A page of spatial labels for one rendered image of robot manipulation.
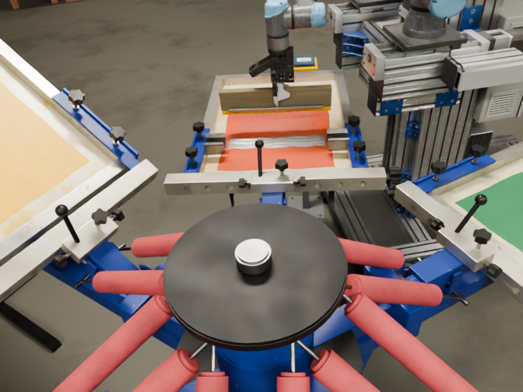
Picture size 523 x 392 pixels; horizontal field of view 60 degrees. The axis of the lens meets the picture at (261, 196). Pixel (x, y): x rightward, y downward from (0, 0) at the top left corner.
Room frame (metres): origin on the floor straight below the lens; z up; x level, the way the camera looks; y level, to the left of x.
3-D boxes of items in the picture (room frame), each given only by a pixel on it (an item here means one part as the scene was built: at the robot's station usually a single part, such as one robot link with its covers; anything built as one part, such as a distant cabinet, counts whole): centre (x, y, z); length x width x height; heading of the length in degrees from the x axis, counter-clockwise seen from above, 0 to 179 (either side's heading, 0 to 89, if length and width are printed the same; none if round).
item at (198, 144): (1.35, 0.21, 0.98); 0.30 x 0.05 x 0.07; 174
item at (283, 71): (1.49, -0.11, 1.23); 0.09 x 0.08 x 0.12; 84
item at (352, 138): (1.29, -0.34, 0.98); 0.30 x 0.05 x 0.07; 174
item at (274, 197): (1.00, -0.03, 1.02); 0.17 x 0.06 x 0.05; 174
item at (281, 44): (1.49, -0.10, 1.31); 0.08 x 0.08 x 0.05
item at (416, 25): (1.60, -0.64, 1.31); 0.15 x 0.15 x 0.10
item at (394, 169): (1.08, -0.40, 1.02); 0.07 x 0.06 x 0.07; 174
